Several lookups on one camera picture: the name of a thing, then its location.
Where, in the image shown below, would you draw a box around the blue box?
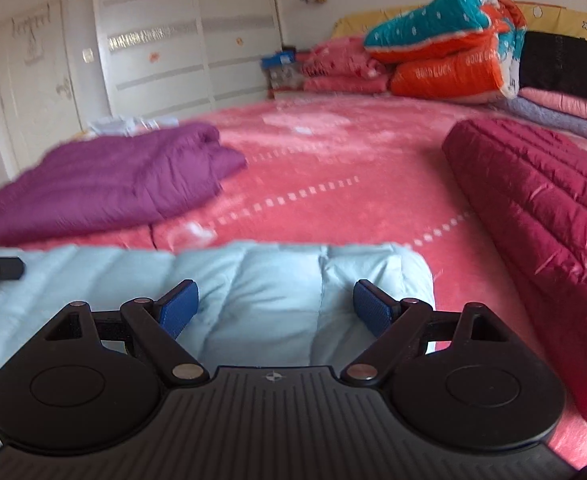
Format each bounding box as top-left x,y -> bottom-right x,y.
262,50 -> 297,69

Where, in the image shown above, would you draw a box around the white hanging pouch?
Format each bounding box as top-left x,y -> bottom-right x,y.
23,25 -> 50,64

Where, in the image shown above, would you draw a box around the white papers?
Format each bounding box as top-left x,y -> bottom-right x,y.
80,116 -> 180,137

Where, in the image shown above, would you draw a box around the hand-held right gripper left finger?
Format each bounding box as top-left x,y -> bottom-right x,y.
43,279 -> 210,388

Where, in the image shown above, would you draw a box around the lavender folded blanket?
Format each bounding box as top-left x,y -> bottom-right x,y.
498,95 -> 587,147

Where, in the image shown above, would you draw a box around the over-door hook rack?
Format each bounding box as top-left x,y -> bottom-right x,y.
10,6 -> 58,28

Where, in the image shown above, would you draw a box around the stack of grey boxes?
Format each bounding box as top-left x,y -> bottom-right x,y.
266,65 -> 305,99

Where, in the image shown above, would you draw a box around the maroon down jacket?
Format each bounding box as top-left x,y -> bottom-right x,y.
442,117 -> 587,426

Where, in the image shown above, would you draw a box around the teal and orange quilt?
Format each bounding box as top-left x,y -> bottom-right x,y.
363,0 -> 528,104

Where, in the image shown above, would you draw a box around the black folded garment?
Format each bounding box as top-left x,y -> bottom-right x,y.
518,31 -> 587,104

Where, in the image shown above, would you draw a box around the purple down jacket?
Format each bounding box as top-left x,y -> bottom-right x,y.
0,122 -> 248,247

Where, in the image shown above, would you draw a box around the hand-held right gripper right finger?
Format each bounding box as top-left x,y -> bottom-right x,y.
340,280 -> 511,388

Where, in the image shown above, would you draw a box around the white sliding wardrobe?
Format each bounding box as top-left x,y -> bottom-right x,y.
89,0 -> 284,120

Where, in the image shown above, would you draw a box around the pink folded quilt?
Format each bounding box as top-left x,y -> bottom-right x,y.
301,35 -> 397,95

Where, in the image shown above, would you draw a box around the white door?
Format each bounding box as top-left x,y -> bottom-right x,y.
0,0 -> 83,173

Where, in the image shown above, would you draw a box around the pink heart-print bed blanket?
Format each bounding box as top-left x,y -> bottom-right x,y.
0,87 -> 587,471

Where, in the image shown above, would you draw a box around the yellow headboard cover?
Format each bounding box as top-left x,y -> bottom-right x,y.
333,2 -> 587,70

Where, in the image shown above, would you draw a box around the light blue down jacket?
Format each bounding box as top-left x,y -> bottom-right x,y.
0,241 -> 437,453

